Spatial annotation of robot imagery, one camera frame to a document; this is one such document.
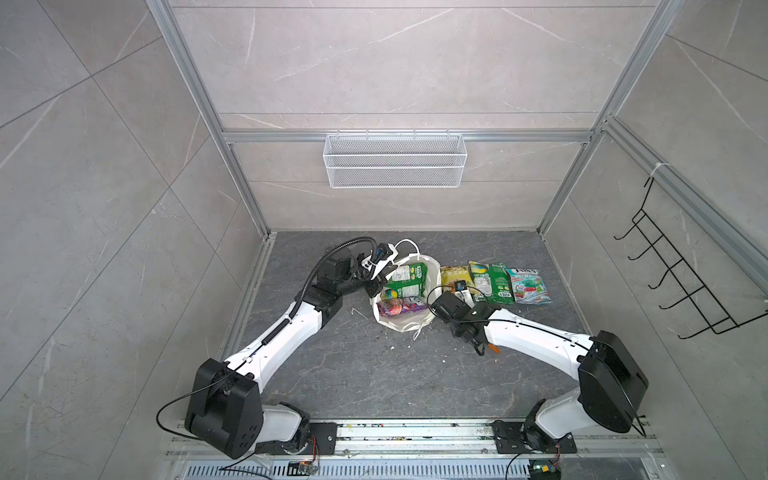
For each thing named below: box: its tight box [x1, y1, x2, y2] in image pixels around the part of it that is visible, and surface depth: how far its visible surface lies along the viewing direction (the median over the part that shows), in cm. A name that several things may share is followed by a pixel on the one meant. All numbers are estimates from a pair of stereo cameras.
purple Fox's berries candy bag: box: [376, 297, 429, 317], surface depth 90 cm
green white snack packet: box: [386, 262, 428, 298], surface depth 97 cm
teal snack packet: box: [505, 268, 553, 306], surface depth 102 cm
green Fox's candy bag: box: [468, 260, 515, 305], surface depth 103 cm
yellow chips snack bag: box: [440, 265, 473, 293], surface depth 105 cm
